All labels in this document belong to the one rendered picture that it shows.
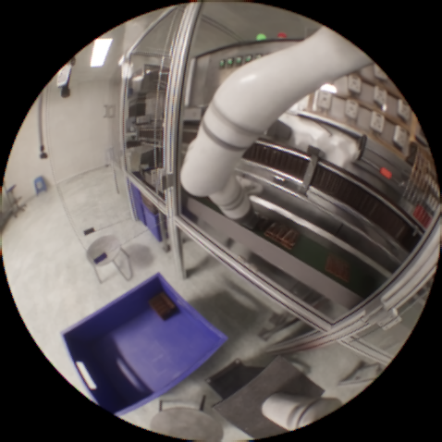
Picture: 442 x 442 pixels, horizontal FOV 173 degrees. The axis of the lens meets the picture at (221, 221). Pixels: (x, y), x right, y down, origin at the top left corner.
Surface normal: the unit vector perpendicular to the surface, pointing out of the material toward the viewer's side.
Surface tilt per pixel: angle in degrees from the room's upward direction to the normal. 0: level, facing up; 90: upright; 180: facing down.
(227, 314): 0
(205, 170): 110
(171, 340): 0
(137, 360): 0
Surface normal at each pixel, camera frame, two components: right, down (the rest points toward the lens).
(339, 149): -0.67, 0.37
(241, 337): 0.13, -0.80
